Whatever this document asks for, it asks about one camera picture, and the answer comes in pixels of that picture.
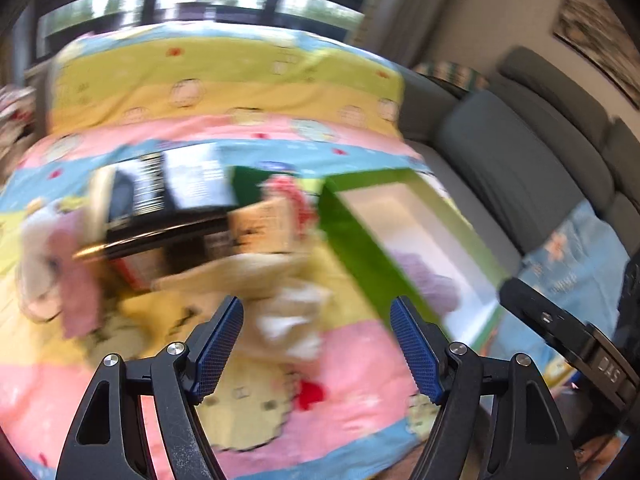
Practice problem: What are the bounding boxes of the pink and white cloth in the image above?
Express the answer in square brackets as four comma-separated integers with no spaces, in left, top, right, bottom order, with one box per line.
[17,200,102,338]

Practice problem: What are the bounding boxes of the purple waffle cloth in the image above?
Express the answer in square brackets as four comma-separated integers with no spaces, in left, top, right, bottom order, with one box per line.
[392,252,461,316]

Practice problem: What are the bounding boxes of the cream fluffy towel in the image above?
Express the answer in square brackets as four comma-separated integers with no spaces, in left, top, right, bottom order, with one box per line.
[152,252,332,364]

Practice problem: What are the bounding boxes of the light blue cushion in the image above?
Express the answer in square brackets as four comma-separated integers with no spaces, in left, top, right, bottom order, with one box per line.
[487,199,633,388]

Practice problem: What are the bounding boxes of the black and gold box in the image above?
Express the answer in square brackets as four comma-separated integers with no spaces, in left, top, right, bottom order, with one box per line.
[74,144,238,292]

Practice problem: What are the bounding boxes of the grey sofa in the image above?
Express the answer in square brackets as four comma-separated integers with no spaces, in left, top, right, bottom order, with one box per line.
[399,47,639,270]

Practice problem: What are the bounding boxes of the green cardboard box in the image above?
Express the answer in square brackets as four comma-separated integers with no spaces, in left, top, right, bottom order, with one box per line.
[232,164,512,354]

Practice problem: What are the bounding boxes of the colourful cartoon blanket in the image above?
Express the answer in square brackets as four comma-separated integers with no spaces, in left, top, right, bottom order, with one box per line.
[1,22,471,479]

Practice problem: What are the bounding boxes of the red knitted doll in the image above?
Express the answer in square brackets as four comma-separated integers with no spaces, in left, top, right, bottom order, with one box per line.
[229,174,317,254]

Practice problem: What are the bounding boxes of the pile of clothes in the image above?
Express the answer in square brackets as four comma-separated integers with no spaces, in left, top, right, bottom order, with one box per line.
[0,84,36,181]

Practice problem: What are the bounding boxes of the grey curtain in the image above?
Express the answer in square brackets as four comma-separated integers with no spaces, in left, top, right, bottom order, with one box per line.
[347,0,450,67]

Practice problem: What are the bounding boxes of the wall picture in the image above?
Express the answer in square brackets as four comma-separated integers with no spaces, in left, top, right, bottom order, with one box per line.
[552,0,639,110]

